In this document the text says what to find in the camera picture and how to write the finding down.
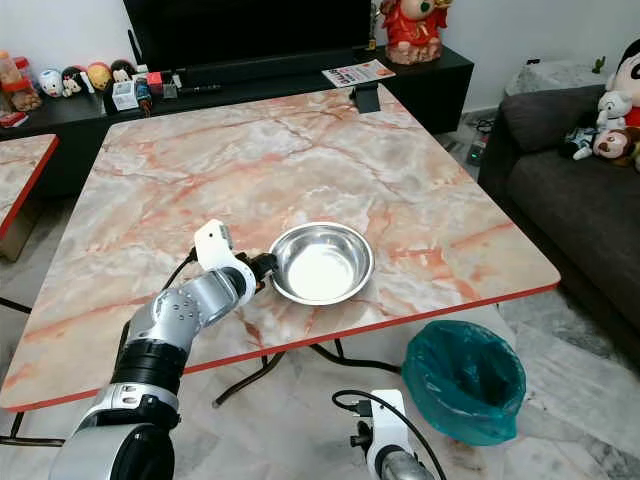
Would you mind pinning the shiny steel bowl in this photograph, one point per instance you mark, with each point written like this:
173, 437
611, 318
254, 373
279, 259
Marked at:
322, 263

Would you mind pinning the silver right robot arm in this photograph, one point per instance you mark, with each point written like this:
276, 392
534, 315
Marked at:
405, 468

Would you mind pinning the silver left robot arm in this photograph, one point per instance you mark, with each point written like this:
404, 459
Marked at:
195, 305

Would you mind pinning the black metal table legs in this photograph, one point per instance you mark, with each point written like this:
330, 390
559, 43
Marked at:
12, 305
250, 377

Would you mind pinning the bin with teal bag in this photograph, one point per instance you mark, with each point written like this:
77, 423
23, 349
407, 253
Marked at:
465, 380

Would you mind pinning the black remote control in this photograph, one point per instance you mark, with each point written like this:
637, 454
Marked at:
198, 89

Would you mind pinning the black table clamp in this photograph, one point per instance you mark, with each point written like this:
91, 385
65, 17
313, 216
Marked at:
367, 98

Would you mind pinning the small red box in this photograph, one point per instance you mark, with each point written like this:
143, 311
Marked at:
158, 82

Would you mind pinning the printed paper leaflet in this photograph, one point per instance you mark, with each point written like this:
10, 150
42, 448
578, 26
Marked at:
358, 73

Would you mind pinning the small white box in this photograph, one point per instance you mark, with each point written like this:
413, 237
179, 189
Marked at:
125, 95

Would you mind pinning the black flat television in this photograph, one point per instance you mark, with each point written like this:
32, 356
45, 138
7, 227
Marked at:
245, 32

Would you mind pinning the black round figurine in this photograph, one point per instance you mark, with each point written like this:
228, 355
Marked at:
72, 81
122, 72

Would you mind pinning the floor power strip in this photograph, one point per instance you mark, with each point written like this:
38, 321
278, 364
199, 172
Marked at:
476, 150

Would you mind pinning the yellow round figurine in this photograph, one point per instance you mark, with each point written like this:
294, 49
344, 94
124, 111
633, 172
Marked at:
98, 77

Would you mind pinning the black television stand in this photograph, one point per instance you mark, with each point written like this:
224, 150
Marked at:
430, 78

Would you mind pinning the white blue round figurine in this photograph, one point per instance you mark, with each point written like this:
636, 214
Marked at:
52, 83

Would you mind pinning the red fortune god figurine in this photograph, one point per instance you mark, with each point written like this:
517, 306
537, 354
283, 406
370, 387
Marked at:
415, 32

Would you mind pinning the flat red packet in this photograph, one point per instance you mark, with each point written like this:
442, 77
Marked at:
13, 118

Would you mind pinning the dark grey sofa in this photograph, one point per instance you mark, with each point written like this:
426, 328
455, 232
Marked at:
570, 210

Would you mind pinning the dark grey cushion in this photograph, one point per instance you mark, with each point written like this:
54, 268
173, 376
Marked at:
540, 115

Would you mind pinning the black white plush toy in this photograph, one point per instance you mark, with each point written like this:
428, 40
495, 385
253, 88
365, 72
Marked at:
582, 142

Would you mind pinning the grey marbled side table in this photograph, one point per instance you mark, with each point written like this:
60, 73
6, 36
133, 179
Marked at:
550, 72

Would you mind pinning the brown monkey plush toy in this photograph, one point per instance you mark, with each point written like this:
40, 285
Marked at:
618, 146

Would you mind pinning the white plush dog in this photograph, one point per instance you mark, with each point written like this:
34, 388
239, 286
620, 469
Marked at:
615, 110

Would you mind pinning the red shirt boy doll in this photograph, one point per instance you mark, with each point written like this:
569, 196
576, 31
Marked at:
630, 70

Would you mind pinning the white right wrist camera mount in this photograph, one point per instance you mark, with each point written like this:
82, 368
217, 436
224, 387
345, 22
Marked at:
388, 425

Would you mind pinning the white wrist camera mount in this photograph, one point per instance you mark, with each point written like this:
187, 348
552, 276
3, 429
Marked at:
215, 245
388, 425

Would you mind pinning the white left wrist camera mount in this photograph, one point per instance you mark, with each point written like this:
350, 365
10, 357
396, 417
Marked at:
215, 245

